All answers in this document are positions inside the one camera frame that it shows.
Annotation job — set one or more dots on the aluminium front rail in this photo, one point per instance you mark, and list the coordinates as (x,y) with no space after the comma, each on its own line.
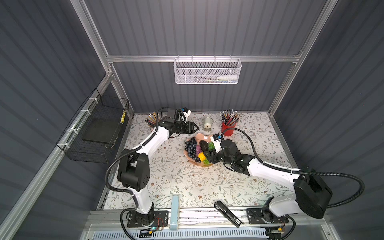
(105,220)

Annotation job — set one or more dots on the pink scalloped fruit bowl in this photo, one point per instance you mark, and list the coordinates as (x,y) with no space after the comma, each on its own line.
(198,137)

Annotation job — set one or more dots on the black wire wall basket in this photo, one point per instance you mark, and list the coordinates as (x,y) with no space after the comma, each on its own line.
(96,132)

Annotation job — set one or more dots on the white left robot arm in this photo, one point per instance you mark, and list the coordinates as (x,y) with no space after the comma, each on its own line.
(134,165)

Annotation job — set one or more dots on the yellow fake lemon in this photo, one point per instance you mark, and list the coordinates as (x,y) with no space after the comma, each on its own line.
(201,157)

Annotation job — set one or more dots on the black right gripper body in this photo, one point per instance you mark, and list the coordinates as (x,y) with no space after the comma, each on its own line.
(219,156)

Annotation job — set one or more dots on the dark fake avocado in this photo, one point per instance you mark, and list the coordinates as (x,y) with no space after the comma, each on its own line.
(204,145)

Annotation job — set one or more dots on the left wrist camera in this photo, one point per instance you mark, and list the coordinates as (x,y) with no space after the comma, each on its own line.
(185,113)

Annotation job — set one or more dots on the coloured pencils in pink cup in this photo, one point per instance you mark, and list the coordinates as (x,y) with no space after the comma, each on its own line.
(154,119)

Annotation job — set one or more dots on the red pencil cup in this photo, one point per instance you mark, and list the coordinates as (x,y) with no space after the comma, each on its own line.
(227,129)

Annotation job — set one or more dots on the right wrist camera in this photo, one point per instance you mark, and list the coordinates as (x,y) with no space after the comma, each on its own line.
(216,139)

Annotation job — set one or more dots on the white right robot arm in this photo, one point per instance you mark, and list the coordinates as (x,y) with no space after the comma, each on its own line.
(310,194)

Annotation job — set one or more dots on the black stapler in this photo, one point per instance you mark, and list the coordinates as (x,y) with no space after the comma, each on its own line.
(227,213)

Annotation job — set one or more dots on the black fake grape bunch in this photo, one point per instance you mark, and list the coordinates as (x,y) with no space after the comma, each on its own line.
(190,148)

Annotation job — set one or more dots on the purple fake fig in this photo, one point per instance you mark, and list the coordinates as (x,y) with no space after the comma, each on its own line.
(198,149)

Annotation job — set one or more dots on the pencils in red cup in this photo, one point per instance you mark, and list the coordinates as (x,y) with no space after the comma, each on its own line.
(230,117)

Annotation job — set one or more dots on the white wire mesh basket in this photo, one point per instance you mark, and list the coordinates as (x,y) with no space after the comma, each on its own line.
(207,71)

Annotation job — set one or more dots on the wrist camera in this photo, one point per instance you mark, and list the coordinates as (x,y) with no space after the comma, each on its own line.
(216,139)
(185,113)

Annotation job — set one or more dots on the green fake grape bunch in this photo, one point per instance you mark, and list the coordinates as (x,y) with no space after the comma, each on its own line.
(210,150)

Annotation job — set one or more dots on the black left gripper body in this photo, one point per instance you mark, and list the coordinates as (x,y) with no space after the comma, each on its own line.
(179,127)

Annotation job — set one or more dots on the light blue bar tool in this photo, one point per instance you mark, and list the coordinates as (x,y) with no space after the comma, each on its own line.
(174,213)

